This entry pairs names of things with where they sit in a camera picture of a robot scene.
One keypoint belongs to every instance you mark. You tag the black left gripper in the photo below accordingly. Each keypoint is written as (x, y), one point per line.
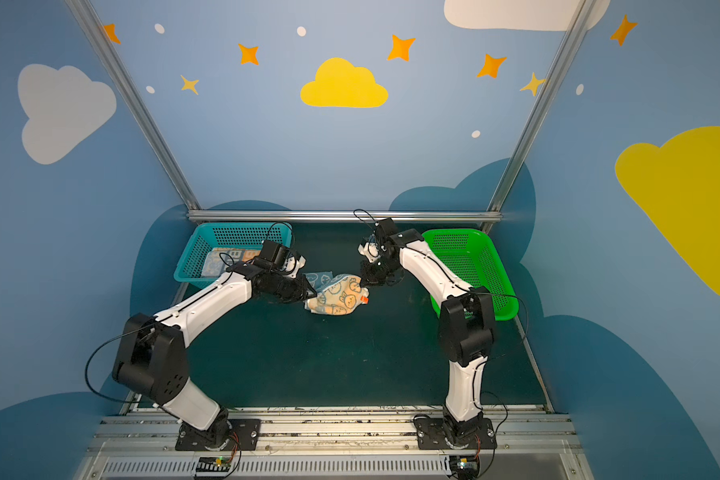
(300, 288)

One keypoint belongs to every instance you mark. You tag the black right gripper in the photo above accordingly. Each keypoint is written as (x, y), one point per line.
(375, 271)

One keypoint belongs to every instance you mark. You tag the teal pattern towel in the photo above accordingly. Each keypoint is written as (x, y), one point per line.
(339, 296)

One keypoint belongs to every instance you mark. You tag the teal plastic basket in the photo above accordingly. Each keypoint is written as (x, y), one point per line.
(215, 246)

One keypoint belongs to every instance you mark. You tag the green plastic basket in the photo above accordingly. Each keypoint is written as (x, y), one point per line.
(471, 255)

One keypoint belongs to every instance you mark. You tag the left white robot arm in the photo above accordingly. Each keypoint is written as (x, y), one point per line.
(152, 358)

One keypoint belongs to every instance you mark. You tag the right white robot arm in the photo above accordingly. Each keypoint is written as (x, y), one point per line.
(466, 320)

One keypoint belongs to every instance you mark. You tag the left small circuit board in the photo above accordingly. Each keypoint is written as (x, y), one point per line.
(212, 468)

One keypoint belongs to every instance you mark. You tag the small circuit board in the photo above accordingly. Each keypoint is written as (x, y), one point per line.
(212, 468)
(463, 467)

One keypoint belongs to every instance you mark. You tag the right small circuit board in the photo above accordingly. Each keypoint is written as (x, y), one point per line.
(463, 467)

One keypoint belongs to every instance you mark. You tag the horizontal aluminium frame rail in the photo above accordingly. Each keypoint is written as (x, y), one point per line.
(342, 216)

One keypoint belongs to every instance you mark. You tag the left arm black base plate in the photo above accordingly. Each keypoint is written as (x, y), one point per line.
(223, 435)

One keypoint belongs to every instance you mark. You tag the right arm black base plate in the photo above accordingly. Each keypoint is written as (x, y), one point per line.
(447, 434)

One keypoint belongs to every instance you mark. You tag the right aluminium frame post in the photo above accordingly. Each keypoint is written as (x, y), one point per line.
(559, 68)

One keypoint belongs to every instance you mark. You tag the aluminium frame post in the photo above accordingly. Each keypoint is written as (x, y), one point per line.
(90, 24)
(559, 68)

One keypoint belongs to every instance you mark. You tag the left aluminium frame post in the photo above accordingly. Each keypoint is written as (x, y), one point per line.
(90, 24)

